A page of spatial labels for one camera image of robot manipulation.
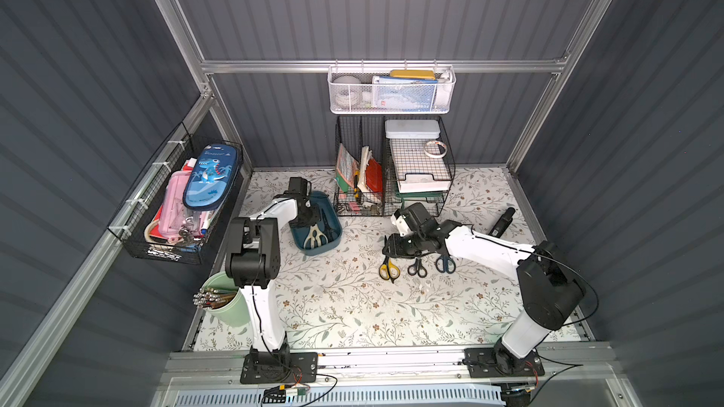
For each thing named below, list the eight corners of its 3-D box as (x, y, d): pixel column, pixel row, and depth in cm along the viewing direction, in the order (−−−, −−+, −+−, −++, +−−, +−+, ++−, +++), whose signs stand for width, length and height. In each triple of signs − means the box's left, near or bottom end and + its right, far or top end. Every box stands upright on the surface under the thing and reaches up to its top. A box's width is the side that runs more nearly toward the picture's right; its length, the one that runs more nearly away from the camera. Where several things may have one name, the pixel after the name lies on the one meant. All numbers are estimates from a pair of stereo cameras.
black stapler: (486, 236, 101) (492, 228, 97) (504, 215, 108) (510, 206, 103) (496, 243, 100) (502, 234, 95) (513, 220, 106) (519, 211, 101)
